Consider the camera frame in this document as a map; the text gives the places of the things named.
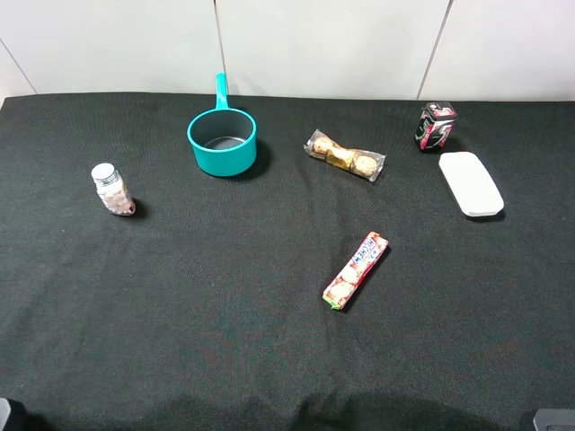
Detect candy bottle with silver cap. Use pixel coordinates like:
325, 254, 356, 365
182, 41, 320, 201
91, 163, 136, 216

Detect dark object bottom left corner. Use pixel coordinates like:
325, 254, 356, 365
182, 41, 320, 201
0, 398, 51, 431

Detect black tablecloth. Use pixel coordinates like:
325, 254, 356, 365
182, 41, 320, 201
1, 93, 574, 430

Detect chocolate balls in clear wrapper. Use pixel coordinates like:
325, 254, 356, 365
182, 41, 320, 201
304, 129, 386, 182

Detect white rectangular tray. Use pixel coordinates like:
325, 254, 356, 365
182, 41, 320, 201
438, 152, 504, 218

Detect black pink gum tin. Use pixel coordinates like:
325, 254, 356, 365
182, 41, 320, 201
414, 101, 457, 152

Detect teal saucepan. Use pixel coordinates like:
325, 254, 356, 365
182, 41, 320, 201
187, 73, 257, 177

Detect grey object bottom right corner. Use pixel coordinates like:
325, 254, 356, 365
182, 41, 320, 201
519, 409, 575, 431

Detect red Hi-Chew candy stick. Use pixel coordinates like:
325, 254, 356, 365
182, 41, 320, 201
323, 232, 389, 311

